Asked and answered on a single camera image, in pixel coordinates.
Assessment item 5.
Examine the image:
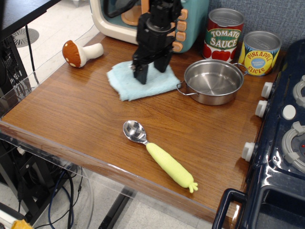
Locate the white stove knob lower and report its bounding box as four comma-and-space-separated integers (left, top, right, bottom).
242, 142, 255, 162

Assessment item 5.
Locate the light blue towel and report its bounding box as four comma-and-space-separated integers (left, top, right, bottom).
107, 61, 180, 101

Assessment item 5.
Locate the brown plush mushroom toy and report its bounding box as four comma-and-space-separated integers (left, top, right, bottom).
62, 40, 104, 68

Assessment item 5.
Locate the toy microwave oven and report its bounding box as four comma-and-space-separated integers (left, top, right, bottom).
90, 0, 209, 53

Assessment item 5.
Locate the pineapple slices toy can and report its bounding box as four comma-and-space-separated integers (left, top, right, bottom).
238, 31, 282, 76

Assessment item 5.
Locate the dark blue toy stove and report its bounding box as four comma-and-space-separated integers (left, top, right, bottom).
213, 40, 305, 229

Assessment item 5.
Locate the white stove knob middle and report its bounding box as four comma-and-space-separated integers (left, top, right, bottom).
255, 100, 267, 118

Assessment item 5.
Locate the small steel pot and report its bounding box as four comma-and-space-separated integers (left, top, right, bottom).
176, 60, 248, 106

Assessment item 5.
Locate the white stove knob upper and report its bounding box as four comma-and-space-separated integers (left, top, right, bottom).
261, 82, 273, 99

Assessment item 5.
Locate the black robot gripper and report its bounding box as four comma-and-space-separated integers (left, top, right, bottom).
132, 13, 174, 84

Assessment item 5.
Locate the spoon with yellow handle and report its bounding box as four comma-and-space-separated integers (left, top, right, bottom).
123, 120, 198, 193

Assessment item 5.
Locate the tomato sauce toy can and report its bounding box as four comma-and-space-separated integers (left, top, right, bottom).
203, 8, 245, 62

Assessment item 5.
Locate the white stove knob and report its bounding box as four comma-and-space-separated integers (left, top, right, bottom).
255, 100, 267, 118
242, 142, 255, 162
261, 82, 273, 99

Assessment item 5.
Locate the black cable under table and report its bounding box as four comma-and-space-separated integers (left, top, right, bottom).
35, 167, 84, 229

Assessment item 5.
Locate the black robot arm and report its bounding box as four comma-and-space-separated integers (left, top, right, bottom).
132, 0, 183, 84

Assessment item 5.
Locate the blue cable under table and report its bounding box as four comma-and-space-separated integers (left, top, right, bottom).
48, 170, 74, 229

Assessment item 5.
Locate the black braided cable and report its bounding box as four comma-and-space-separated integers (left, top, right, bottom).
102, 0, 143, 19

